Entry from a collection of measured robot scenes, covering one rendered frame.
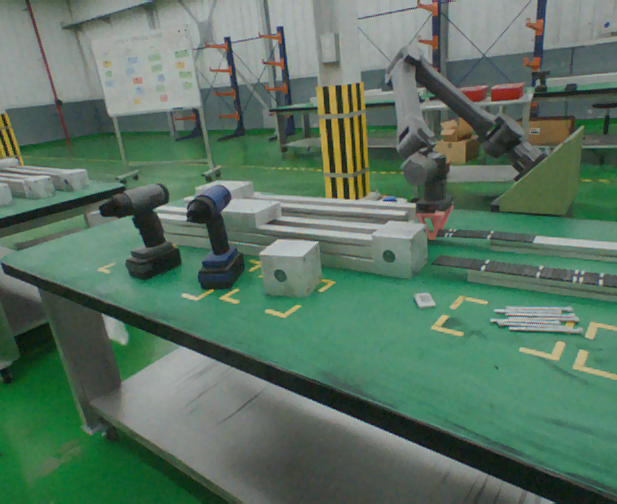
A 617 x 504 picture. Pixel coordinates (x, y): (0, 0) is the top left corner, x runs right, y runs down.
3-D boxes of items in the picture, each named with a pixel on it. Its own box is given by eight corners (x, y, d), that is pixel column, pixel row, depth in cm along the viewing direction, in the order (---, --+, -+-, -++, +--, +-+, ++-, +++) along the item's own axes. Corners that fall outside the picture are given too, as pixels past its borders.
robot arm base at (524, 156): (553, 150, 144) (521, 177, 151) (534, 131, 145) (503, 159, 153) (549, 154, 137) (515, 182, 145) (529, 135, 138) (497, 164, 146)
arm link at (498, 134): (529, 141, 145) (515, 154, 149) (505, 118, 146) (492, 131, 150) (521, 148, 138) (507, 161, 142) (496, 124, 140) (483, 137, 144)
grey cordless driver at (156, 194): (187, 262, 126) (169, 182, 118) (119, 292, 112) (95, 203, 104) (170, 258, 130) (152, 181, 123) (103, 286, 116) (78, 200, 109)
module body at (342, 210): (419, 233, 128) (418, 203, 125) (405, 245, 121) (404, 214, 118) (208, 214, 171) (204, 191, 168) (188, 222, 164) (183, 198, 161)
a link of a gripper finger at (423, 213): (415, 241, 118) (414, 205, 115) (425, 232, 124) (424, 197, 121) (442, 243, 115) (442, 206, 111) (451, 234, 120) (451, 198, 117)
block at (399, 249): (431, 259, 111) (430, 220, 107) (411, 279, 101) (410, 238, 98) (395, 254, 115) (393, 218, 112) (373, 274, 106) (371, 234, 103)
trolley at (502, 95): (528, 193, 425) (536, 74, 389) (525, 211, 379) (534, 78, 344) (414, 193, 470) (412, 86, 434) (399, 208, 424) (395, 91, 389)
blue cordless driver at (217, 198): (247, 267, 118) (233, 182, 110) (221, 304, 100) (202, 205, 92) (219, 268, 119) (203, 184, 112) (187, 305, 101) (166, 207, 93)
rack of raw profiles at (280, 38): (173, 141, 1189) (154, 46, 1111) (201, 135, 1253) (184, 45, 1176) (270, 140, 990) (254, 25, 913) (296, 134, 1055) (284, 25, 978)
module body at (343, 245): (391, 258, 114) (389, 225, 111) (373, 274, 106) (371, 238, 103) (168, 230, 157) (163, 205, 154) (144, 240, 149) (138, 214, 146)
